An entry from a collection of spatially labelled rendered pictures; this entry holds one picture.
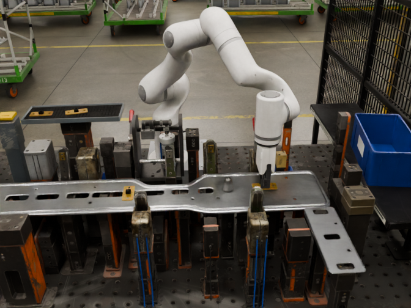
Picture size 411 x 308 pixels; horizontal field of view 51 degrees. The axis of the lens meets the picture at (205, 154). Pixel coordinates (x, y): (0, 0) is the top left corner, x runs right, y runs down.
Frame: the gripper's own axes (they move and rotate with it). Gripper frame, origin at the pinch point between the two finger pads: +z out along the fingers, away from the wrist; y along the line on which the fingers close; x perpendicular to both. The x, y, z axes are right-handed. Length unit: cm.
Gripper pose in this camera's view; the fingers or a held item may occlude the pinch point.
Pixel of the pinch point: (265, 181)
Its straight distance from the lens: 149.0
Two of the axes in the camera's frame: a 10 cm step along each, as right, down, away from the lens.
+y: 0.5, 4.9, -8.7
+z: 0.1, 8.7, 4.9
